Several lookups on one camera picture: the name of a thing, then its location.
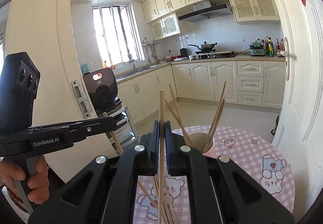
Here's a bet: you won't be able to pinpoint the pink utensil cup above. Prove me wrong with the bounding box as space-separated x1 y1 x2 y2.
189 132 216 158

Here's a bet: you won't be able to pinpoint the silver door handle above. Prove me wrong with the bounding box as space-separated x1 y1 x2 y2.
282 37 291 81

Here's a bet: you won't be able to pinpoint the black range hood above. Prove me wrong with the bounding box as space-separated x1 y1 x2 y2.
178 3 233 23

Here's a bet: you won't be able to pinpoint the chopstick in cup left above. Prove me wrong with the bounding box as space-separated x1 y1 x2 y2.
165 84 193 146

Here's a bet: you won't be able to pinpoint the door frame lock plate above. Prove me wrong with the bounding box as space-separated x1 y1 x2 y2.
71 80 92 119

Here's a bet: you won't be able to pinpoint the green bottle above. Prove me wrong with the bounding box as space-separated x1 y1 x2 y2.
268 37 274 57

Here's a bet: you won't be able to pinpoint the lower white cabinets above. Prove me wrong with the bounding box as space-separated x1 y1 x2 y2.
117 60 285 124

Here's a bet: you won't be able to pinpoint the sink faucet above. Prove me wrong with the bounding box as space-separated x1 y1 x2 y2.
128 53 137 73

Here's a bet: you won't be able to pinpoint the gas stove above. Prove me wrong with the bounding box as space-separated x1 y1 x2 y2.
189 50 237 61

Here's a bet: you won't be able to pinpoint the kitchen window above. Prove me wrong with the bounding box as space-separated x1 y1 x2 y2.
92 4 145 67

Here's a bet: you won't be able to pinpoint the black air fryer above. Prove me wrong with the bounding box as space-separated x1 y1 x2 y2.
83 68 118 109

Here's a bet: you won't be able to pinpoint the green electric cooker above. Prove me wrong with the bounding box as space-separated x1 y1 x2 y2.
250 39 266 56

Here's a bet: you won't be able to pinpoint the pink checkered tablecloth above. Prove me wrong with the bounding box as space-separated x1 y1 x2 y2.
118 129 295 223

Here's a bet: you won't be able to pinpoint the chopstick lying on table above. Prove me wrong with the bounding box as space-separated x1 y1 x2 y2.
137 181 158 209

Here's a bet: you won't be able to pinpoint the wok with lid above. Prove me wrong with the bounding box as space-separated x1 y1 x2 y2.
188 42 217 51

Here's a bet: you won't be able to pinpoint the white door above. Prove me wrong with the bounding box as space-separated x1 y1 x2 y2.
273 0 322 223

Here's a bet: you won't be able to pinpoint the wooden chopstick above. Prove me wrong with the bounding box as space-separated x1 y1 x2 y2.
102 111 124 155
158 90 165 223

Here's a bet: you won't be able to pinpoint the chopstick in cup right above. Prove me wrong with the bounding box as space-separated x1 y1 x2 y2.
202 81 227 153

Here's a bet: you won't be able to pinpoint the chopstick in cup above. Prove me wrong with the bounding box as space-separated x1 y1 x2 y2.
165 84 193 146
202 81 227 153

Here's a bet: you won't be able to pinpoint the dark sauce bottle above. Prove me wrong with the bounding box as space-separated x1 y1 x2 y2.
276 38 281 57

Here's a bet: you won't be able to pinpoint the person's left hand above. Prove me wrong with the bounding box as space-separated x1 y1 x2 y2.
0 155 50 205

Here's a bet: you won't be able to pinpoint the metal shelf rack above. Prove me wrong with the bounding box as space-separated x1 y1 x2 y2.
95 97 138 150

